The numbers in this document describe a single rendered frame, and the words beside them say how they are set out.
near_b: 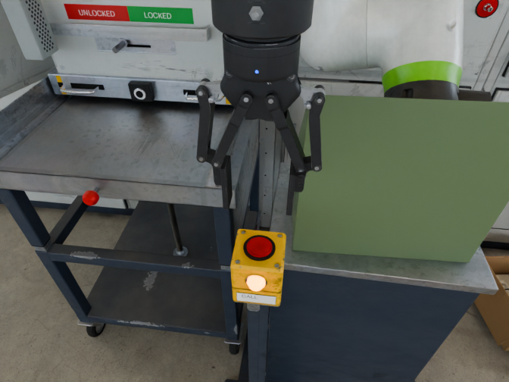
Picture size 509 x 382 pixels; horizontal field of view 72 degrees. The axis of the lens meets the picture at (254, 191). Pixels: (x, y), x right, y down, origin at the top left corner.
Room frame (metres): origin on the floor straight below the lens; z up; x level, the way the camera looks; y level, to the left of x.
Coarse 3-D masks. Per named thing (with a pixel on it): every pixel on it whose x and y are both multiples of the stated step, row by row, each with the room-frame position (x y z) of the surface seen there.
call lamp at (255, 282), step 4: (248, 276) 0.31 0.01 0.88; (252, 276) 0.31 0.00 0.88; (256, 276) 0.31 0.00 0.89; (260, 276) 0.31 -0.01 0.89; (248, 280) 0.31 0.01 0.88; (252, 280) 0.31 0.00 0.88; (256, 280) 0.30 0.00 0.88; (260, 280) 0.31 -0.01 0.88; (264, 280) 0.31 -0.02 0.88; (248, 284) 0.30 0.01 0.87; (252, 284) 0.30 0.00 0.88; (256, 284) 0.30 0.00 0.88; (260, 284) 0.30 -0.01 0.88; (264, 284) 0.31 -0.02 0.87; (252, 288) 0.30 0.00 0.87; (256, 288) 0.30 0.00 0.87; (260, 288) 0.30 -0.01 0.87
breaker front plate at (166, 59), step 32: (64, 0) 0.94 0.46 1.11; (96, 0) 0.93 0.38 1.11; (128, 0) 0.92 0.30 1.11; (160, 0) 0.91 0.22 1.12; (192, 0) 0.90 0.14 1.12; (64, 64) 0.95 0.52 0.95; (96, 64) 0.94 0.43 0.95; (128, 64) 0.93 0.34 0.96; (160, 64) 0.91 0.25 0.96; (192, 64) 0.90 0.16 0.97
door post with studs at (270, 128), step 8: (272, 128) 1.22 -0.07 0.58; (272, 136) 1.22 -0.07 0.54; (272, 144) 1.22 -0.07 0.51; (272, 152) 1.22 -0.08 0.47; (264, 160) 1.22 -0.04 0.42; (272, 160) 1.22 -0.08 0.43; (264, 168) 1.22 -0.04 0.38; (272, 168) 1.22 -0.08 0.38; (264, 176) 1.22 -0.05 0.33; (272, 176) 1.22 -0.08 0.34; (264, 184) 1.22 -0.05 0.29; (264, 192) 1.22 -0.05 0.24; (264, 200) 1.22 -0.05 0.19; (264, 208) 1.22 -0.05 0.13; (264, 216) 1.22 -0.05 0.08; (264, 224) 1.22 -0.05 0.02
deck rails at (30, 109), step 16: (48, 80) 0.95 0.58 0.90; (32, 96) 0.87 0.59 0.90; (48, 96) 0.92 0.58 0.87; (64, 96) 0.96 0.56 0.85; (0, 112) 0.75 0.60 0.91; (16, 112) 0.79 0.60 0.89; (32, 112) 0.84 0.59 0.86; (48, 112) 0.87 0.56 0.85; (0, 128) 0.73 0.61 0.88; (16, 128) 0.77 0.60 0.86; (32, 128) 0.78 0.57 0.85; (224, 128) 0.78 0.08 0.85; (0, 144) 0.71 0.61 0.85; (16, 144) 0.71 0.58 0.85; (208, 176) 0.59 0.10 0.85
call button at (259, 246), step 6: (252, 240) 0.36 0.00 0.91; (258, 240) 0.36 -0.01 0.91; (264, 240) 0.36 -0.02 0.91; (252, 246) 0.35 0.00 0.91; (258, 246) 0.35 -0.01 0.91; (264, 246) 0.35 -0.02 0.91; (270, 246) 0.35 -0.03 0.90; (252, 252) 0.34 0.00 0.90; (258, 252) 0.34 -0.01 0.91; (264, 252) 0.34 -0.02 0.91
